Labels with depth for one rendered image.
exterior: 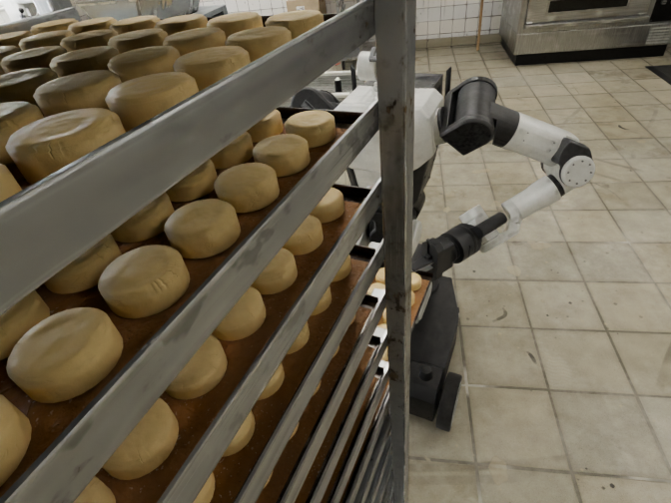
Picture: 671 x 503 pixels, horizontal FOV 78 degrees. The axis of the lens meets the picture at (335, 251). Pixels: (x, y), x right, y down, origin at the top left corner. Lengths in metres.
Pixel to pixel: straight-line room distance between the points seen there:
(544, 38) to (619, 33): 0.69
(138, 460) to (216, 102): 0.22
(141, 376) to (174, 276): 0.07
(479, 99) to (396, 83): 0.67
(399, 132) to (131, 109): 0.27
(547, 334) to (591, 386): 0.26
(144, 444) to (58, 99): 0.21
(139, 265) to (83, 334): 0.05
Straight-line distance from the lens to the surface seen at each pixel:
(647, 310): 2.28
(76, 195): 0.18
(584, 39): 5.31
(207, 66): 0.29
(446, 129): 1.07
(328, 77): 2.12
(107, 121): 0.23
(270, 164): 0.37
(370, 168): 1.12
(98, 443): 0.22
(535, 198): 1.19
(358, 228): 0.43
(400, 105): 0.43
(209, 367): 0.32
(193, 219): 0.31
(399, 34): 0.41
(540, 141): 1.13
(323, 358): 0.42
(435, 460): 1.63
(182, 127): 0.21
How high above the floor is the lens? 1.49
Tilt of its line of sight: 39 degrees down
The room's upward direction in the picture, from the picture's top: 8 degrees counter-clockwise
